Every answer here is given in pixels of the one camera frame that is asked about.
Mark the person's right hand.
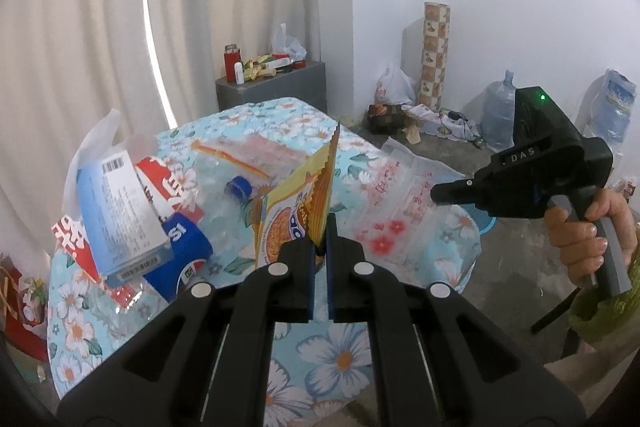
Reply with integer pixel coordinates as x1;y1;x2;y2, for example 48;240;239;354
544;188;640;288

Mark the grey cabinet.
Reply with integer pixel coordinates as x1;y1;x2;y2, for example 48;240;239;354
216;61;327;115

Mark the blue grey carton box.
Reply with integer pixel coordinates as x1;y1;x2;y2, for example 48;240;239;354
77;149;175;288

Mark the pile of yellow wrappers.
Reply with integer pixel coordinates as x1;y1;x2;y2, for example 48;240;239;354
242;53;281;80

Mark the empty blue water jug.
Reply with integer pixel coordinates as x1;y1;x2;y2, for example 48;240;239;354
481;70;518;152

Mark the blue plastic basin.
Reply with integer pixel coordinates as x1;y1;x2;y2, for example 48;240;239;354
470;207;496;235

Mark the red thermos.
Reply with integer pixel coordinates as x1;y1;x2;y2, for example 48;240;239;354
224;44;241;82

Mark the white plastic bag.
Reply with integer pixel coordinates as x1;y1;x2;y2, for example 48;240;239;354
62;108;156;218

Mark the person's beige clothing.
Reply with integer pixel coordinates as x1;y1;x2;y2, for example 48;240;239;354
545;332;640;408

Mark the floral covered table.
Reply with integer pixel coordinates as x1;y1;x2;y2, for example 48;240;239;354
47;96;483;427

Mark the white printed paper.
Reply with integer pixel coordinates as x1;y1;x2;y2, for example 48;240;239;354
402;103;451;135

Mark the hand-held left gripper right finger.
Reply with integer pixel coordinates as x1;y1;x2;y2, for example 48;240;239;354
325;213;586;427

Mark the patterned paper roll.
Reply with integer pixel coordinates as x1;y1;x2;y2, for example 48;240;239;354
419;2;451;112

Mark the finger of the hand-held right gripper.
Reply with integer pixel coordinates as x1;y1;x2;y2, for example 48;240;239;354
430;178;481;208

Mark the labelled clear water jug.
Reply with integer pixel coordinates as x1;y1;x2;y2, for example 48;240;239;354
587;69;638;158

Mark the black charger cable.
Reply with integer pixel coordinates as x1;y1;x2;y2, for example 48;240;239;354
440;108;483;148

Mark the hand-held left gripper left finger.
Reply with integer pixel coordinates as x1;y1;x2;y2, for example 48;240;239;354
56;239;321;427

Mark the dark box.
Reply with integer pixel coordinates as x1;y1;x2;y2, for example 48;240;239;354
367;103;416;132

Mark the clear plastic bag red print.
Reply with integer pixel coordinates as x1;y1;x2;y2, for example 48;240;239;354
330;137;483;293

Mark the yellow noodle packet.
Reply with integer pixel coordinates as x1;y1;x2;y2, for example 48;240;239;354
250;122;342;270

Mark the white shopping bag red print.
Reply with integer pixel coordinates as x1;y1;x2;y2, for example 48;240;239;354
375;64;417;105

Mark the clear bottle with blue label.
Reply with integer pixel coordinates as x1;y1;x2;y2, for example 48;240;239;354
85;174;261;338

